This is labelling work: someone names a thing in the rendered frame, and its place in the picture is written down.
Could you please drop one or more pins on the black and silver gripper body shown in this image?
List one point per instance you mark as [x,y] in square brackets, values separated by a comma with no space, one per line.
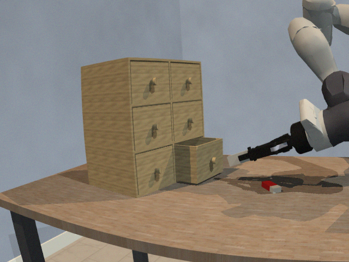
[297,139]

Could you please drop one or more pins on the wooden drawer front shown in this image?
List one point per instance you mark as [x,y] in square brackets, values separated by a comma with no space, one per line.
[154,168]
[198,159]
[149,82]
[185,81]
[151,125]
[187,119]

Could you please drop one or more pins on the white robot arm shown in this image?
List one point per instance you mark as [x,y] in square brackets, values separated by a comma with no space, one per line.
[311,37]

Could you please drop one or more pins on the small wooden chest of drawers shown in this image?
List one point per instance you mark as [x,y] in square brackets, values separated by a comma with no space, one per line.
[108,124]

